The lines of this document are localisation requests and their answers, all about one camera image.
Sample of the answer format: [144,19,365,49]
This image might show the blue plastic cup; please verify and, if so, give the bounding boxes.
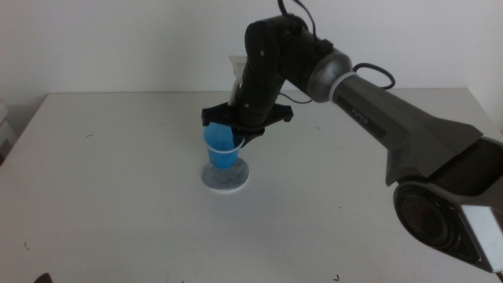
[201,122,246,170]

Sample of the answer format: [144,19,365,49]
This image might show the grey round cup mat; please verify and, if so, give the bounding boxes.
[200,156,251,194]

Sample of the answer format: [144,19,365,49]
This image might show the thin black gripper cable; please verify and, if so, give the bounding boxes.
[277,91,314,105]

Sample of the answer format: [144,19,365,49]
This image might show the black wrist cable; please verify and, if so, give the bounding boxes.
[277,0,318,41]

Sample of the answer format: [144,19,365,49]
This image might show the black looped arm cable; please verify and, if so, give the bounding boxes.
[352,62,396,91]

